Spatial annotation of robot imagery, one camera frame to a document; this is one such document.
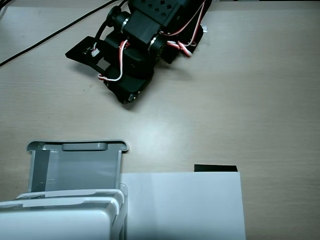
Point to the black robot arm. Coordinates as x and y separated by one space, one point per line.
145 25

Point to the gray plastic drawer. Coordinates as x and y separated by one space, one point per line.
75 167

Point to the white paper sheet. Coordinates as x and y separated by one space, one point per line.
187 207

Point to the small white tag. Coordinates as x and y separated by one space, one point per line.
204 28

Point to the black wrist camera mount plate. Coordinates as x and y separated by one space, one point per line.
80 51

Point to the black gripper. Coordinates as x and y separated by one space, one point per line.
132 88

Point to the black tape strip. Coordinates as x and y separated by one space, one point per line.
215 168

